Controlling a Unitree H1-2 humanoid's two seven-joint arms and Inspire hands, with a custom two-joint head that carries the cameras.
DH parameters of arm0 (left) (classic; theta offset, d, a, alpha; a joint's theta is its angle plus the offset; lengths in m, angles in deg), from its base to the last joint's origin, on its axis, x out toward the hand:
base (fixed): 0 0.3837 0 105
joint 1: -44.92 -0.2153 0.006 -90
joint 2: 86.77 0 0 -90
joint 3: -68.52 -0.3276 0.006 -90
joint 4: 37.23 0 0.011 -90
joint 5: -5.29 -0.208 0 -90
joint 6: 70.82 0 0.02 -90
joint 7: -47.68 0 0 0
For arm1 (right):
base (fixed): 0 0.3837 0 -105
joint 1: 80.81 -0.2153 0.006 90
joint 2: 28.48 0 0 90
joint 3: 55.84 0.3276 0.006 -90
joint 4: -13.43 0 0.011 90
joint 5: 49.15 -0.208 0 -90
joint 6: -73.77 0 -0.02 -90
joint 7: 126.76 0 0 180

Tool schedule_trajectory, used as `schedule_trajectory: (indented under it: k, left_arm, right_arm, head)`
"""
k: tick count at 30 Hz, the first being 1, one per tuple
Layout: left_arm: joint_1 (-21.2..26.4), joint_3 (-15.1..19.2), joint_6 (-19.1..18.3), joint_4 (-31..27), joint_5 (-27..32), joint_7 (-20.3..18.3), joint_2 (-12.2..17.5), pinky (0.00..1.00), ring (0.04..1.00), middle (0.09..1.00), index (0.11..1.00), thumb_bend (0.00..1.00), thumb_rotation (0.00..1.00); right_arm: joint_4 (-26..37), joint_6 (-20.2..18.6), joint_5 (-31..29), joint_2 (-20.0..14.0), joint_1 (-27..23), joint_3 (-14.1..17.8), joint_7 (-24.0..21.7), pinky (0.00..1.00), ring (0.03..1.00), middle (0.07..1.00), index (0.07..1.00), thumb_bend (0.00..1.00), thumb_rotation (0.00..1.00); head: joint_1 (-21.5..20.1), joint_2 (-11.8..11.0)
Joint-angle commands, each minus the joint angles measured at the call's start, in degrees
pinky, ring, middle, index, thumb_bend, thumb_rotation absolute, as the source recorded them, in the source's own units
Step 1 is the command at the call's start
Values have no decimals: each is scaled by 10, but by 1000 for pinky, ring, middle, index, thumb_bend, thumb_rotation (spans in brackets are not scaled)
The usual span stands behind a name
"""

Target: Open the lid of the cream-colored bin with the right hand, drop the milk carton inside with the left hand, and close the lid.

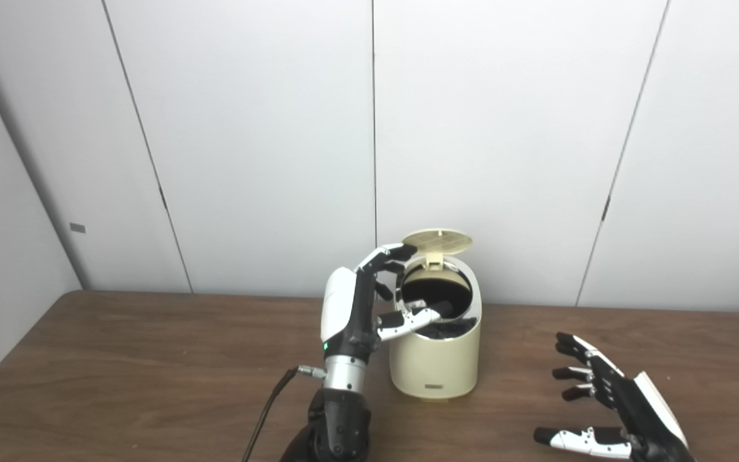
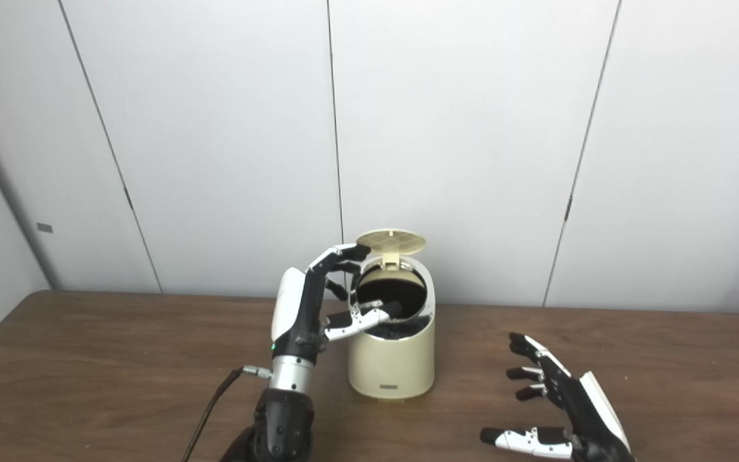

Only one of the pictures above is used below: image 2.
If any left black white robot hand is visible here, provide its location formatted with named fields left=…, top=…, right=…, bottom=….
left=270, top=243, right=405, bottom=360

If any cream-colored lidded bin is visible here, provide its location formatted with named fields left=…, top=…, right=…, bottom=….
left=346, top=228, right=437, bottom=402

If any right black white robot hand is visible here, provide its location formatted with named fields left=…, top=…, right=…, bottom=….
left=479, top=332, right=637, bottom=462

